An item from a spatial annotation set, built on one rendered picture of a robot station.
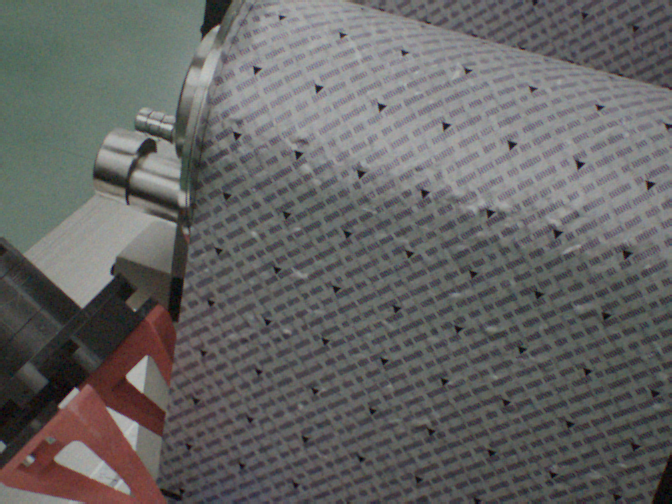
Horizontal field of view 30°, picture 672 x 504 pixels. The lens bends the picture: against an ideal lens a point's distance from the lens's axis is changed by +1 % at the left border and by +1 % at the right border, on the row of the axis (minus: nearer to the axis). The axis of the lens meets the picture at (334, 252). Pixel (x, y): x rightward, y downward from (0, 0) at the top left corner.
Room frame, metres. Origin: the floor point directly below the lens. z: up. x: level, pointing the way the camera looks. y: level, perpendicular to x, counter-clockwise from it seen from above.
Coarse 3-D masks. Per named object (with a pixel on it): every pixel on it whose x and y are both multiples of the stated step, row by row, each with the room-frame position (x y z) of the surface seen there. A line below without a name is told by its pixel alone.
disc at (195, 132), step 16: (240, 0) 0.54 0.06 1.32; (256, 0) 0.55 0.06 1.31; (240, 16) 0.54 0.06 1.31; (224, 32) 0.52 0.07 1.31; (224, 48) 0.52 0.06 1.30; (208, 64) 0.51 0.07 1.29; (208, 80) 0.51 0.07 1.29; (208, 96) 0.51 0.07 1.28; (192, 112) 0.50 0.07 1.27; (208, 112) 0.51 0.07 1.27; (192, 128) 0.50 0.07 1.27; (192, 144) 0.50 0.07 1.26; (192, 160) 0.50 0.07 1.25; (192, 176) 0.50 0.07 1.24; (192, 192) 0.50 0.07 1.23; (192, 208) 0.51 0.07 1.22
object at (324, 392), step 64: (192, 256) 0.51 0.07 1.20; (192, 320) 0.51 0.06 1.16; (256, 320) 0.50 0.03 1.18; (320, 320) 0.49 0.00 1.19; (384, 320) 0.49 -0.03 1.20; (192, 384) 0.51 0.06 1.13; (256, 384) 0.50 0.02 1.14; (320, 384) 0.49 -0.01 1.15; (384, 384) 0.49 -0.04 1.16; (448, 384) 0.48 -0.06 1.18; (512, 384) 0.47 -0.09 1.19; (576, 384) 0.47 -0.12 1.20; (192, 448) 0.50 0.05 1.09; (256, 448) 0.50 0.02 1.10; (320, 448) 0.49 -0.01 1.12; (384, 448) 0.48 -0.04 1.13; (448, 448) 0.48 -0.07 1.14; (512, 448) 0.47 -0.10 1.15; (576, 448) 0.47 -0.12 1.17; (640, 448) 0.46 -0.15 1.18
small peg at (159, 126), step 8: (144, 112) 0.57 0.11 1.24; (152, 112) 0.57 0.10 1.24; (160, 112) 0.57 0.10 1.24; (136, 120) 0.56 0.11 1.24; (144, 120) 0.56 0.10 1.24; (152, 120) 0.56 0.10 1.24; (160, 120) 0.56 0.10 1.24; (168, 120) 0.56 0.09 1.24; (136, 128) 0.56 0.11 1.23; (144, 128) 0.56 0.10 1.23; (152, 128) 0.56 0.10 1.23; (160, 128) 0.56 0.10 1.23; (168, 128) 0.56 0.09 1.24; (152, 136) 0.56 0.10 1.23; (160, 136) 0.56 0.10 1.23; (168, 136) 0.56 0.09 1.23
